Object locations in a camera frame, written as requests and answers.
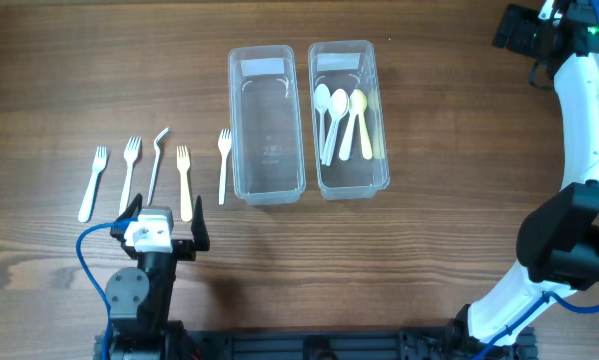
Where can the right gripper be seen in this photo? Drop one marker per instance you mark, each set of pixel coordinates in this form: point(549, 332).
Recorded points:
point(526, 19)

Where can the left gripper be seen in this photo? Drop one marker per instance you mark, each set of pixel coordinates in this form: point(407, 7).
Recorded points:
point(186, 249)

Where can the yellow plastic fork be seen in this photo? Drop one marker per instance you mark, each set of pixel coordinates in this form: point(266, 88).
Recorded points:
point(183, 166)

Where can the yellow plastic spoon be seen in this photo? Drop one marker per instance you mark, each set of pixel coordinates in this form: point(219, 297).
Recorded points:
point(359, 104)

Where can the white spoon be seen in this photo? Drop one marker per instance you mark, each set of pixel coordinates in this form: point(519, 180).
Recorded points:
point(322, 100)
point(346, 144)
point(338, 108)

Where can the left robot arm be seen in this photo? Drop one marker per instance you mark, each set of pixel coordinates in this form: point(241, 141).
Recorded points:
point(139, 297)

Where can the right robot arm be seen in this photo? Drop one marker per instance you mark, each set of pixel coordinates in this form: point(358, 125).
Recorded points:
point(557, 248)

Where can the left clear plastic container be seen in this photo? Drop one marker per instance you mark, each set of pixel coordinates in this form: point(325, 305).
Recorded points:
point(267, 143)

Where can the clear plastic container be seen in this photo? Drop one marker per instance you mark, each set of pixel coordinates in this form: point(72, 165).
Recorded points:
point(349, 65)
point(267, 143)

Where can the right clear plastic container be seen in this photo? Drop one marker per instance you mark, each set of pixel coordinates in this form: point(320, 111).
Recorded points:
point(349, 65)

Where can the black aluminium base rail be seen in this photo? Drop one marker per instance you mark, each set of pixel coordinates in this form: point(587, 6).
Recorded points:
point(404, 344)

